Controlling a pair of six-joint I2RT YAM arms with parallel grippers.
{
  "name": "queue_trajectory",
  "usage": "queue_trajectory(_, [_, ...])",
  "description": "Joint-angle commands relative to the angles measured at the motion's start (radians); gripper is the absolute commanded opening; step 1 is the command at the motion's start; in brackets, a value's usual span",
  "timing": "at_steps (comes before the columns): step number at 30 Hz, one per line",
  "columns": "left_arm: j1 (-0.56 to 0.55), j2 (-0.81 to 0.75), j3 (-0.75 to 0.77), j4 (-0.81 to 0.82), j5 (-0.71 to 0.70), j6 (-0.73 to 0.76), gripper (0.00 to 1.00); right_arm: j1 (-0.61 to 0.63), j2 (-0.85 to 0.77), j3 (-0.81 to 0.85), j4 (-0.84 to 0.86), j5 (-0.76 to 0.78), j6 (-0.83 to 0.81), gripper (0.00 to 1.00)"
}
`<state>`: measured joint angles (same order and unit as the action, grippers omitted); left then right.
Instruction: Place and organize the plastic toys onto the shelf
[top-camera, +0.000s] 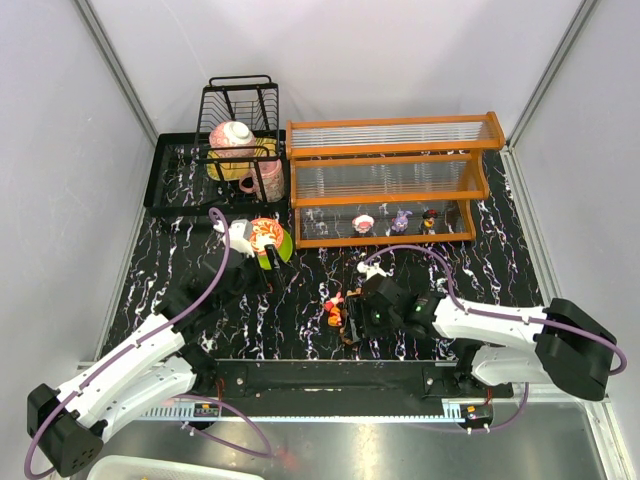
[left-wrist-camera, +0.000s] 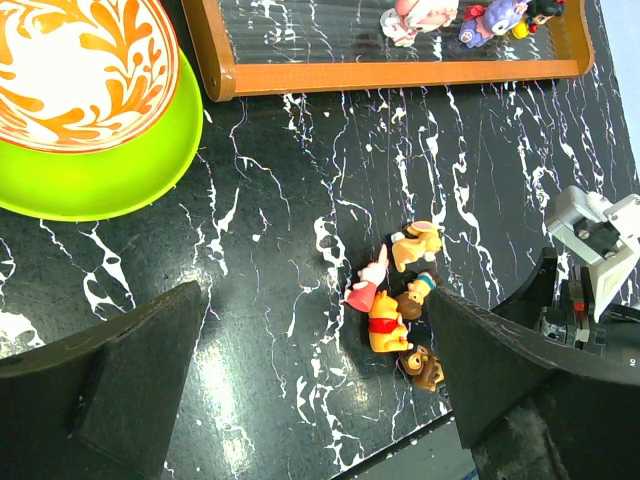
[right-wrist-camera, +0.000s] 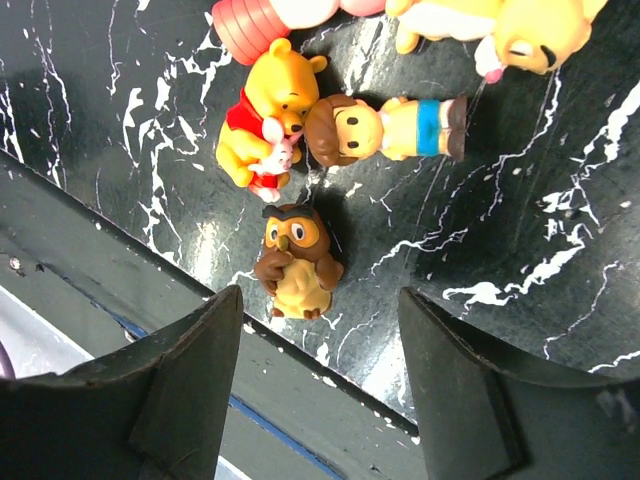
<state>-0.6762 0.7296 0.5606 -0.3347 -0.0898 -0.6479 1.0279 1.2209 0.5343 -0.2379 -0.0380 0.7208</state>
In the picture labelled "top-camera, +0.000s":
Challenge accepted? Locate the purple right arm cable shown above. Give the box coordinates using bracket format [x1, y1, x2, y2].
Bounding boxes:
[360, 243, 629, 434]

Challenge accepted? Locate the wooden tiered display shelf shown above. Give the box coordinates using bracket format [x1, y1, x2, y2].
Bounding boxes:
[286, 111, 505, 248]

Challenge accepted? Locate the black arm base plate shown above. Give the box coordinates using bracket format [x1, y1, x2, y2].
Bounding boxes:
[194, 359, 513, 399]

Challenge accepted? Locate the orange patterned white bowl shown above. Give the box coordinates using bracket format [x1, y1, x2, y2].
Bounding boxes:
[249, 217, 284, 255]

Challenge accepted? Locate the lime green plate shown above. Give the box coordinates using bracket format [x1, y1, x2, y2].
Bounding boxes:
[256, 229, 293, 270]

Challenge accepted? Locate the pink floral mug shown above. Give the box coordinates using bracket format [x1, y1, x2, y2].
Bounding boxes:
[239, 160, 285, 202]

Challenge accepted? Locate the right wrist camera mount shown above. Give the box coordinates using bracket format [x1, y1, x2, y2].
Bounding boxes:
[356, 261, 391, 281]

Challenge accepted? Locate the yellow bear toy figure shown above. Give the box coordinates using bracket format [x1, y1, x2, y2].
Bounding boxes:
[328, 307, 343, 328]

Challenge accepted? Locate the purple bunny toy figure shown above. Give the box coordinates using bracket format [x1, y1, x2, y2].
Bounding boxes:
[390, 210, 413, 235]

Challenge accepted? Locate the black drain tray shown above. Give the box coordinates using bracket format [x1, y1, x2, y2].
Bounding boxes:
[143, 133, 289, 218]

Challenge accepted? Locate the Snow White toy figure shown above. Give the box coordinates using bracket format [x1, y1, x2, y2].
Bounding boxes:
[419, 209, 439, 235]

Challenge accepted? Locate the pink piglet toy figure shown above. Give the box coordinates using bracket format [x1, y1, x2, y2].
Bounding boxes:
[324, 292, 344, 312]

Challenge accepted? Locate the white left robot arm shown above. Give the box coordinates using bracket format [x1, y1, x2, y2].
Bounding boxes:
[24, 240, 267, 479]

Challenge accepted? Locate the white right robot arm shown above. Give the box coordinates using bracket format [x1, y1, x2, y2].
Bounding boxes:
[339, 274, 618, 401]

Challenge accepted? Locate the pink white lamb toy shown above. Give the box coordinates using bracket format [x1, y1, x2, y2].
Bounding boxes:
[352, 214, 375, 235]

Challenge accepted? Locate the pink floral bowl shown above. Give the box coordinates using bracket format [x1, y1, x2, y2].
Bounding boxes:
[209, 121, 256, 158]

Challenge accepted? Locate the yellow plate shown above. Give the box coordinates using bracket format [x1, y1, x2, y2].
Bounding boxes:
[206, 137, 279, 182]

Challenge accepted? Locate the white plastic bin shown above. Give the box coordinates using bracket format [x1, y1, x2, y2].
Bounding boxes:
[87, 455, 262, 480]

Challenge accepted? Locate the black wire dish rack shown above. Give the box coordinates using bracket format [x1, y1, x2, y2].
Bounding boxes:
[195, 74, 286, 203]

